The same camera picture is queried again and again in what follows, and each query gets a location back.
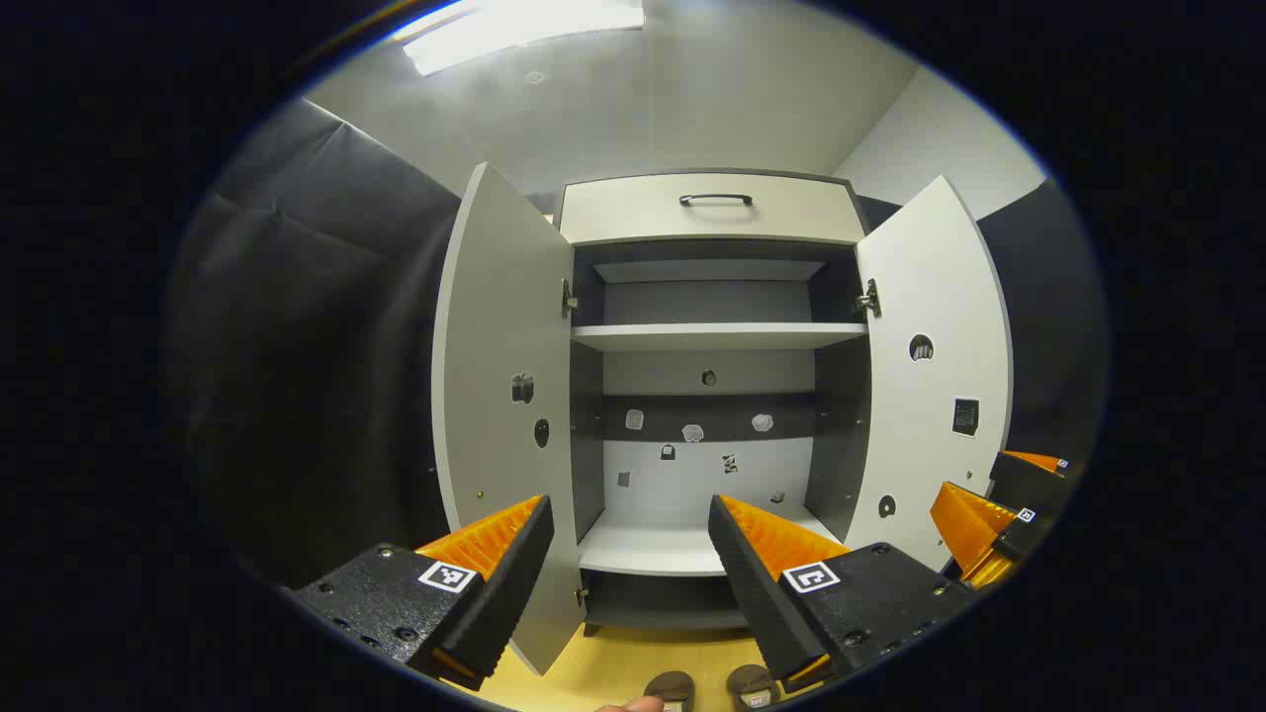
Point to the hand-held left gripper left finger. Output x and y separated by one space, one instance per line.
514 593

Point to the grey white shoe cabinet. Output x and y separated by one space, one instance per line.
707 494

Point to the white cabinet shelf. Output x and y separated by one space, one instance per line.
643 544
712 337

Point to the grey cabinet door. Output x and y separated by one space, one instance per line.
940 297
495 326

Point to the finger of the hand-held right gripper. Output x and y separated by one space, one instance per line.
1024 480
974 529

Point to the metal door hinge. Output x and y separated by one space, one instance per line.
569 299
869 299

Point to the brown suede shoe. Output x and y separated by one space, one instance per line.
671 686
754 684

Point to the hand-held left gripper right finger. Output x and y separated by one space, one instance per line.
752 593

